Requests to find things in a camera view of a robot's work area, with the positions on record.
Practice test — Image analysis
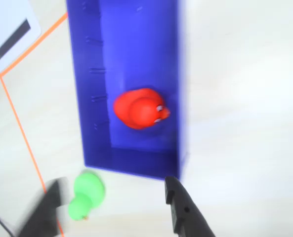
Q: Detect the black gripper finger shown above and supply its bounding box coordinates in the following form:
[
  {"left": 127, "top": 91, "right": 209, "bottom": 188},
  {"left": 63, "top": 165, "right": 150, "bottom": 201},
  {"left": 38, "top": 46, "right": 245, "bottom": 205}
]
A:
[
  {"left": 164, "top": 175, "right": 216, "bottom": 237},
  {"left": 15, "top": 177, "right": 70, "bottom": 237}
]

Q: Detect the red rubber duck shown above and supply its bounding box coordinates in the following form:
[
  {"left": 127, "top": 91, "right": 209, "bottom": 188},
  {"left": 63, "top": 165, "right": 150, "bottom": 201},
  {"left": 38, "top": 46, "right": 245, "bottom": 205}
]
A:
[{"left": 113, "top": 87, "right": 172, "bottom": 131}]

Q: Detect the green rubber duck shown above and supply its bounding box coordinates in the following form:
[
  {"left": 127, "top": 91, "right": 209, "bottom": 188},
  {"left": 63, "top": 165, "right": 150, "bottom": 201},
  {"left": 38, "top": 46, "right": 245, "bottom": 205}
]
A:
[{"left": 67, "top": 171, "right": 106, "bottom": 221}]

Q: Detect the blue rectangular plastic box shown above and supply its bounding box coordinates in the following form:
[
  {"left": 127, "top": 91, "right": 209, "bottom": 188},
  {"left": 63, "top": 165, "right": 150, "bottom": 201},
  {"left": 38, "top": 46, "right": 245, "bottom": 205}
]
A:
[{"left": 66, "top": 0, "right": 191, "bottom": 183}]

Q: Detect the orange tape line vertical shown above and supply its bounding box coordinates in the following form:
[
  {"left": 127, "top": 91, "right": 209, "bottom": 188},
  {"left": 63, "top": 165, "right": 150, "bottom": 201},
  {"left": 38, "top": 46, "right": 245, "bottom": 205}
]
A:
[{"left": 0, "top": 73, "right": 65, "bottom": 237}]

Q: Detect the orange tape line horizontal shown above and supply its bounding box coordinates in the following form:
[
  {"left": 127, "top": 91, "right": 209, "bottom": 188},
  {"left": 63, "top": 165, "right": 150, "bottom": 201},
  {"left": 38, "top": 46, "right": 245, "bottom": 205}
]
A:
[{"left": 0, "top": 12, "right": 69, "bottom": 78}]

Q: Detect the white paper with black stripe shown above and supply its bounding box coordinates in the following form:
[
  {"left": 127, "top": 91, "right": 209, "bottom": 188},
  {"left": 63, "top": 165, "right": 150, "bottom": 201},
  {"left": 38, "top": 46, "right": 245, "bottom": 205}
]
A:
[{"left": 0, "top": 0, "right": 42, "bottom": 83}]

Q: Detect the long black cable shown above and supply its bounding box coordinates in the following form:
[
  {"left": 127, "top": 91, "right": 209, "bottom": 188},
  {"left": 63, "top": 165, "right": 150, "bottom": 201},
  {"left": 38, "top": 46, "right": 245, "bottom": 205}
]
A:
[{"left": 0, "top": 209, "right": 15, "bottom": 237}]

